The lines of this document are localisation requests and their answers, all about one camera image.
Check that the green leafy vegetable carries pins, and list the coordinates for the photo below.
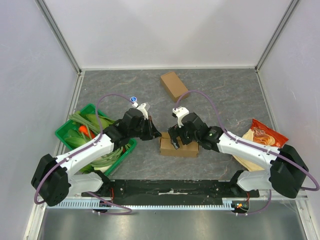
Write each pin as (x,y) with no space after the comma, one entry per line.
(100,122)

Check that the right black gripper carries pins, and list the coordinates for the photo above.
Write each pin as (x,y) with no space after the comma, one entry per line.
(178,135)

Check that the brown cardboard box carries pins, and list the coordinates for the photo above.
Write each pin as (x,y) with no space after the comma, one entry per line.
(173,85)

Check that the beige cassava chips bag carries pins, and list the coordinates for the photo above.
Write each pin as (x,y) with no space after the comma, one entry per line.
(248,157)

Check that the orange carrot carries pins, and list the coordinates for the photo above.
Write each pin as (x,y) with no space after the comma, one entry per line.
(86,131)

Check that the grey cable duct rail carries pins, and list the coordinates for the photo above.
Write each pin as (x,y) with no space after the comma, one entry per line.
(95,204)

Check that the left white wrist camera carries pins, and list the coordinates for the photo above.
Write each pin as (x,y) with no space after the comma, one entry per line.
(144,107)

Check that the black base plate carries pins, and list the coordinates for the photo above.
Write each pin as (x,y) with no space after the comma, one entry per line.
(139,192)

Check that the red snack bag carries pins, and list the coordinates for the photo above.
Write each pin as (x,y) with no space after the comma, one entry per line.
(260,133)

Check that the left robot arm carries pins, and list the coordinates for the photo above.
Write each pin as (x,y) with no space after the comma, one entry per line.
(56,178)

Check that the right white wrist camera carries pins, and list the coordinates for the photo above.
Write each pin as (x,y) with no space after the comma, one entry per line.
(180,113)

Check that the clear plastic water bottle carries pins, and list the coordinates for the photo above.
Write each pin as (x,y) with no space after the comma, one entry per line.
(133,99)

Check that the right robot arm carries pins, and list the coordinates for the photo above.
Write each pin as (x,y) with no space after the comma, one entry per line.
(283,170)

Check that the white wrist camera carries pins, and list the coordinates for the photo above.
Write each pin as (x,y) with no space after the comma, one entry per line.
(180,113)
(144,107)

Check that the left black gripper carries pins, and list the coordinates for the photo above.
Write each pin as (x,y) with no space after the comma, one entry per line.
(152,132)

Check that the green long beans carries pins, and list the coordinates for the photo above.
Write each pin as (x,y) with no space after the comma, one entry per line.
(76,139)

